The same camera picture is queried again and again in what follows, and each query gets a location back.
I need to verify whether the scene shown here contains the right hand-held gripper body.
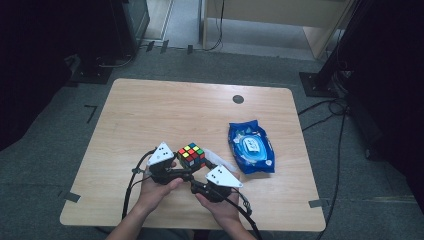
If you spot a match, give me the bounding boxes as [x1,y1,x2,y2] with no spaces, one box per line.
[190,164,244,204]

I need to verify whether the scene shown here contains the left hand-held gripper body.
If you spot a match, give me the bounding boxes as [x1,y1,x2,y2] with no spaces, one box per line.
[146,142,177,186]

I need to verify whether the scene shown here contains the white wet wipe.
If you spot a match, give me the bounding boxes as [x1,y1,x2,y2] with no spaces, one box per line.
[202,147,238,175]

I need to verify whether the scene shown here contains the colourful puzzle cube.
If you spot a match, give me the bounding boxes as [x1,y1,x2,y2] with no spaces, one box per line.
[177,142,206,171]

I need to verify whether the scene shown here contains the blue wet wipes packet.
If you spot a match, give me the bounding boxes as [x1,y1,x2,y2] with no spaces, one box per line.
[227,119,276,175]

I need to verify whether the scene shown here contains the person's left hand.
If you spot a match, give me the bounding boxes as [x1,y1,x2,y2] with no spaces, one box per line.
[134,171,185,214]

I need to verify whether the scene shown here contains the person's right hand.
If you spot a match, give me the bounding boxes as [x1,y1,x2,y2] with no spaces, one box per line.
[194,186,242,228]

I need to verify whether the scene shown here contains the black stand with base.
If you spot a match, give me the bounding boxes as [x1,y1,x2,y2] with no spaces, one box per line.
[298,0,371,99]

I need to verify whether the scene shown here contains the dark cabinet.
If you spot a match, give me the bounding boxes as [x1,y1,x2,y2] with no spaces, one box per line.
[109,0,151,58]

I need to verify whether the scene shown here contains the light wooden cabinet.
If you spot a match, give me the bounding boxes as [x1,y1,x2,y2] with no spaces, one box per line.
[201,0,355,62]

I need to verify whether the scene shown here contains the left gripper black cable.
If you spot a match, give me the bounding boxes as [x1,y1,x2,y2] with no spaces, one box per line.
[121,148,158,221]

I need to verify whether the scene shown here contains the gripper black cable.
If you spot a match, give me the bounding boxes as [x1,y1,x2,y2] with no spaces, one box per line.
[227,187,264,240]
[121,148,158,221]

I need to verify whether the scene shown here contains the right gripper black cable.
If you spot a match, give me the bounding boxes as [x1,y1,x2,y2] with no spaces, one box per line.
[227,187,264,240]

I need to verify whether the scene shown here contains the black stand base plate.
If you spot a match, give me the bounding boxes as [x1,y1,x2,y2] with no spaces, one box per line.
[70,54,113,85]

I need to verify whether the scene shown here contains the long black floor cable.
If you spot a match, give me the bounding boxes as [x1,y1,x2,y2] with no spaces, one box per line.
[314,109,348,240]

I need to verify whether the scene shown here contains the looped black floor cable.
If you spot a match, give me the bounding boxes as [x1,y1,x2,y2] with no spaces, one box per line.
[297,97,350,132]

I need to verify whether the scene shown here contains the hanging black cable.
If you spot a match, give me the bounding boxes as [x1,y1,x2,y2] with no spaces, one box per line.
[203,0,225,52]

